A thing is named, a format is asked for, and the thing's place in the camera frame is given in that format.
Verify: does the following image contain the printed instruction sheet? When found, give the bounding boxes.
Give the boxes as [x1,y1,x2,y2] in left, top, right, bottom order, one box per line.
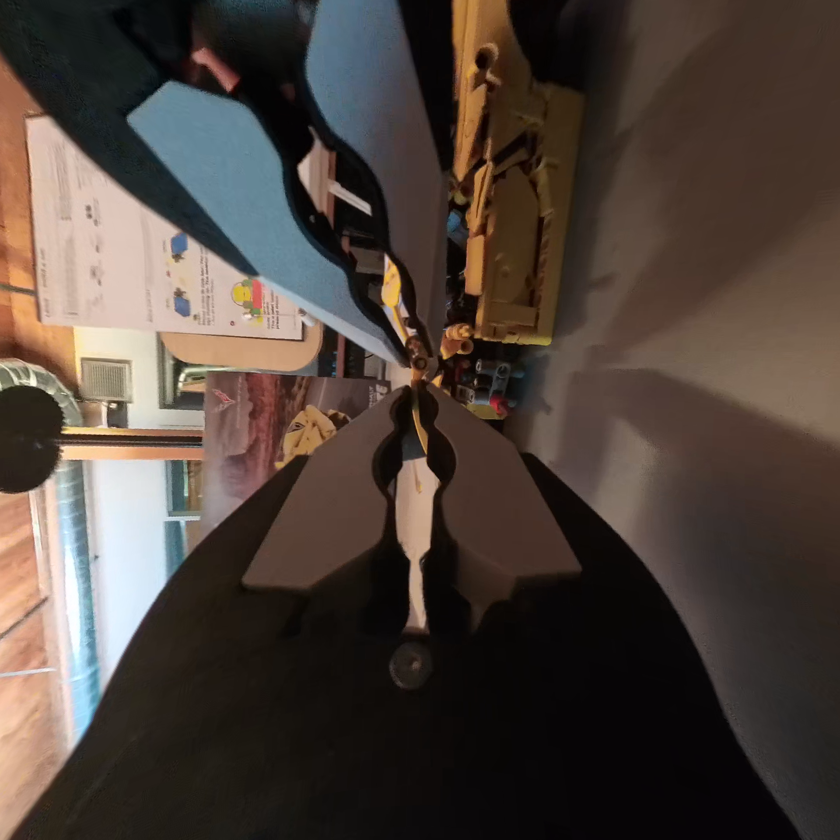
[25,113,311,343]

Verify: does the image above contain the toy car set box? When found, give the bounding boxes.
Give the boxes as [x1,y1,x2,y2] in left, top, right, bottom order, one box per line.
[199,373,396,521]

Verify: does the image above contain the silver ventilation duct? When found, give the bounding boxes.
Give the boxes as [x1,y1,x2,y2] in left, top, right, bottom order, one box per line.
[0,357,107,729]

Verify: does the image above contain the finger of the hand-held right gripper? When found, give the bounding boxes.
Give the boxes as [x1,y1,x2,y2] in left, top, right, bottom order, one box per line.
[126,80,419,366]
[304,0,455,358]

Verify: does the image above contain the person's right hand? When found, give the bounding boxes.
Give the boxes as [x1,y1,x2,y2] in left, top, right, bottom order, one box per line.
[189,46,242,94]

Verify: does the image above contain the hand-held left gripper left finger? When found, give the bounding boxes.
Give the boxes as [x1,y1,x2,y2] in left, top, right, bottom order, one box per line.
[241,386,411,632]

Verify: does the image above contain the black round pole stand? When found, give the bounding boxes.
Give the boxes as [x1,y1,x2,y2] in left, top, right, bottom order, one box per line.
[0,385,206,495]

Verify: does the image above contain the grey desk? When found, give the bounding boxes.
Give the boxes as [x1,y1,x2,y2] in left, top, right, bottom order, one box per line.
[505,0,840,840]

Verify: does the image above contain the yellow toy brick car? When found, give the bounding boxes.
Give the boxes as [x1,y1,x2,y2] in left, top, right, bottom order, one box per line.
[443,0,587,422]

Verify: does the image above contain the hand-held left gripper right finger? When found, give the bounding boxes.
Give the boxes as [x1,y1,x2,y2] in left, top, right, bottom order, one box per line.
[425,384,584,632]

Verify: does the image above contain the yellow toy brick panel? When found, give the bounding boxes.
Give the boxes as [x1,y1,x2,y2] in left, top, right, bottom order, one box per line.
[379,255,439,476]

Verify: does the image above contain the small wall vent grille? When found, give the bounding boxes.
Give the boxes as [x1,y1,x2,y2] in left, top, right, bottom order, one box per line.
[79,356,135,404]

